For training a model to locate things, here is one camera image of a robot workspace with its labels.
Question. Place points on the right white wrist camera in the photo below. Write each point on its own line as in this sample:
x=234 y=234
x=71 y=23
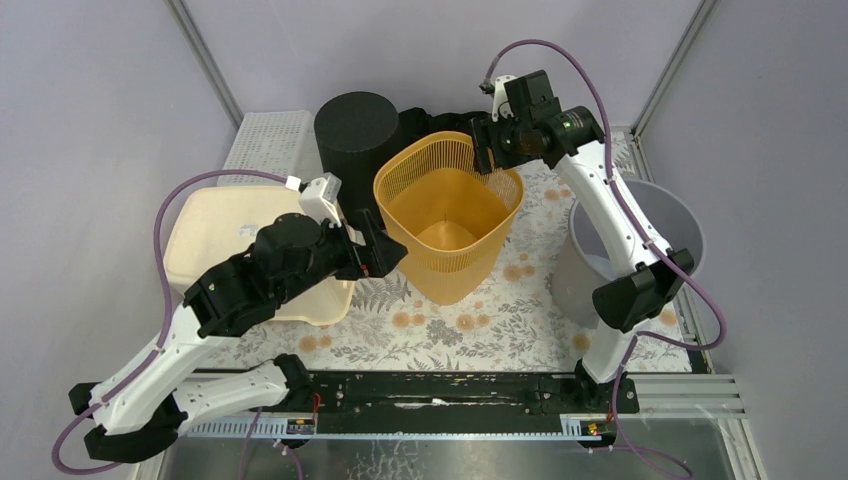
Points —
x=501 y=108

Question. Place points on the grey plastic bin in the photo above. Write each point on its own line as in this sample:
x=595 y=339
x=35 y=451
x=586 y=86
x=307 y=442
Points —
x=583 y=263

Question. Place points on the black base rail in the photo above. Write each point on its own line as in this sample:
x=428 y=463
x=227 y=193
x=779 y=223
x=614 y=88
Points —
x=442 y=403

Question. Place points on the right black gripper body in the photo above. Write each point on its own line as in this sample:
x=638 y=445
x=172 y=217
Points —
x=510 y=149

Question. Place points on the cream plastic basket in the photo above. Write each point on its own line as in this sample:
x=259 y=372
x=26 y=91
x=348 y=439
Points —
x=218 y=222

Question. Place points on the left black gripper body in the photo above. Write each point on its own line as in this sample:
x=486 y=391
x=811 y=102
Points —
x=365 y=245

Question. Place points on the black cloth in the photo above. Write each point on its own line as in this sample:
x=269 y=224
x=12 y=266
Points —
x=417 y=123

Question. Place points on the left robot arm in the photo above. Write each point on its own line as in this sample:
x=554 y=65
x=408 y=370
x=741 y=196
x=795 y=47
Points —
x=144 y=408

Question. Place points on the yellow wastebasket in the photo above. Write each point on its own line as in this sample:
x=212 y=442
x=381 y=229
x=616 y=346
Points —
x=453 y=220

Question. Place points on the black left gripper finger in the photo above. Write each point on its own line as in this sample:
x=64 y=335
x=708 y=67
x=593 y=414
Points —
x=388 y=252
x=360 y=250

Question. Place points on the black round bucket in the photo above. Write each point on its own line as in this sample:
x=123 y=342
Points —
x=357 y=133

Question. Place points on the white perforated plastic basket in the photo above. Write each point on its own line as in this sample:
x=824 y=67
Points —
x=279 y=143

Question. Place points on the floral tablecloth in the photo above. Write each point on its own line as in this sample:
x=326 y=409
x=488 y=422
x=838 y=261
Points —
x=508 y=323

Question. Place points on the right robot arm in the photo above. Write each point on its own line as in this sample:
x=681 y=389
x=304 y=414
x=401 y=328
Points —
x=649 y=272

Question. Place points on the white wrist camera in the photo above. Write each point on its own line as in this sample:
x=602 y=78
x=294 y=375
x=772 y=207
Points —
x=318 y=197
x=501 y=108

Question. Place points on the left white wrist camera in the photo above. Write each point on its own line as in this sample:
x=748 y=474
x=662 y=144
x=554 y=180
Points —
x=318 y=197

